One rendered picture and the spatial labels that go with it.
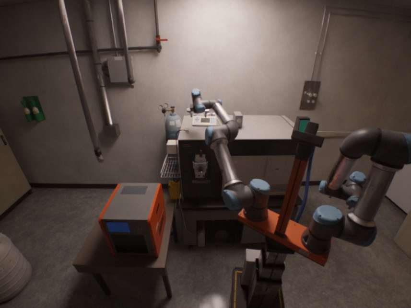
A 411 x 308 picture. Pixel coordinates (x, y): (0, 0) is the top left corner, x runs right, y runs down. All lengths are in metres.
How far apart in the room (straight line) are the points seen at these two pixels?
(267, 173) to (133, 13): 2.34
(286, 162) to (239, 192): 0.94
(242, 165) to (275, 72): 1.47
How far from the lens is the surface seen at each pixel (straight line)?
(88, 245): 1.94
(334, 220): 1.04
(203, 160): 1.63
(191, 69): 2.62
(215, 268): 2.41
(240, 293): 2.00
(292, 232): 1.22
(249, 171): 1.83
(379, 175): 0.99
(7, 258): 2.67
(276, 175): 1.93
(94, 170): 3.60
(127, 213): 1.44
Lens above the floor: 2.10
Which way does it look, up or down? 29 degrees down
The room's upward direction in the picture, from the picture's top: straight up
